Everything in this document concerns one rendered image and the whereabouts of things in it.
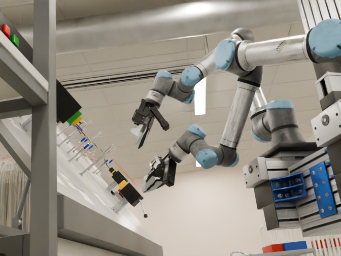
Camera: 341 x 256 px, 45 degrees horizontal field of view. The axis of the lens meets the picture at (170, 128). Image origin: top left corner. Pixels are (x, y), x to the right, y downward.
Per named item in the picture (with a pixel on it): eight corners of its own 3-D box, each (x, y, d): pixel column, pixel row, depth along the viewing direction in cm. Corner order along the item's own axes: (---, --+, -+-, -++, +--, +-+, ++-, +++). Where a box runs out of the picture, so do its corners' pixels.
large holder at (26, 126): (-16, 88, 100) (30, 50, 102) (33, 136, 109) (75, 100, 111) (-14, 95, 94) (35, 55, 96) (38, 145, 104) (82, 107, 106)
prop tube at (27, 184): (20, 226, 186) (39, 160, 196) (17, 225, 183) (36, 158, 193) (13, 225, 186) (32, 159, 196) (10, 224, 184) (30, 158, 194)
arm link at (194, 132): (200, 131, 164) (190, 119, 170) (182, 151, 166) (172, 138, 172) (211, 138, 170) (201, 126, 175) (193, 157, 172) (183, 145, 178)
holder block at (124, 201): (130, 230, 130) (153, 209, 132) (106, 202, 134) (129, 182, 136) (133, 232, 134) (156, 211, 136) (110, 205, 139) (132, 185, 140)
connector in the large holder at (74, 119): (60, 114, 110) (72, 103, 111) (67, 121, 112) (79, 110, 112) (66, 120, 105) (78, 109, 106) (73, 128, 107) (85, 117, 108)
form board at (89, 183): (50, 198, 79) (58, 191, 79) (-157, -68, 114) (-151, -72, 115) (157, 248, 188) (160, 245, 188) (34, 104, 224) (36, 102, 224)
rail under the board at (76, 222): (164, 261, 186) (162, 246, 188) (64, 228, 76) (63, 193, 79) (151, 262, 186) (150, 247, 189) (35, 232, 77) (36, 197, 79)
